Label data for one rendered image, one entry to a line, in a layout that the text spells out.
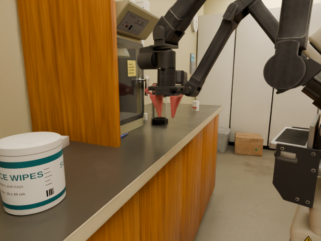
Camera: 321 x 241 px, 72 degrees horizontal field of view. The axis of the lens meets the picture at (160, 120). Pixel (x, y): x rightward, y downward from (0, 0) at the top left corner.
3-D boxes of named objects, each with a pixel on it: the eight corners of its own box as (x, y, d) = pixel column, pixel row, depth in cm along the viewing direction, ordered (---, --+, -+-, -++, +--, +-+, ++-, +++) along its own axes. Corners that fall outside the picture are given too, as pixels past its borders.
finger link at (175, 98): (162, 115, 76) (162, 87, 74) (182, 116, 73) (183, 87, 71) (154, 118, 70) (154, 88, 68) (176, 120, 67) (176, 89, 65)
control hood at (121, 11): (104, 29, 91) (103, 2, 89) (142, 40, 120) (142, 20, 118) (129, 27, 86) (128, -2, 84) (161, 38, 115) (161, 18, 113)
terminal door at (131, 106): (111, 128, 100) (107, 34, 92) (143, 116, 127) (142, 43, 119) (112, 128, 100) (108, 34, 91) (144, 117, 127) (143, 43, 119)
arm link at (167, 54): (168, 46, 64) (179, 48, 68) (150, 48, 68) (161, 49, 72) (168, 71, 65) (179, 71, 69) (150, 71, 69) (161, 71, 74)
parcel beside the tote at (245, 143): (234, 154, 350) (235, 136, 345) (234, 147, 380) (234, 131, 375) (262, 156, 338) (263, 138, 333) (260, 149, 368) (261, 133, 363)
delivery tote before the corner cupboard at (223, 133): (189, 149, 374) (189, 130, 368) (196, 142, 411) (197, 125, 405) (226, 154, 348) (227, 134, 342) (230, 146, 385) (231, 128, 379)
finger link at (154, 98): (157, 115, 77) (157, 87, 75) (177, 116, 74) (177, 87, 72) (149, 118, 70) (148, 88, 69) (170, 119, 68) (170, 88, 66)
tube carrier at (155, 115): (147, 121, 133) (146, 85, 129) (156, 118, 142) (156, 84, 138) (162, 123, 127) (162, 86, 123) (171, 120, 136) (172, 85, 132)
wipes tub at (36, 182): (-11, 207, 49) (-22, 142, 46) (41, 181, 61) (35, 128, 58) (30, 223, 44) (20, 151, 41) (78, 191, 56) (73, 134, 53)
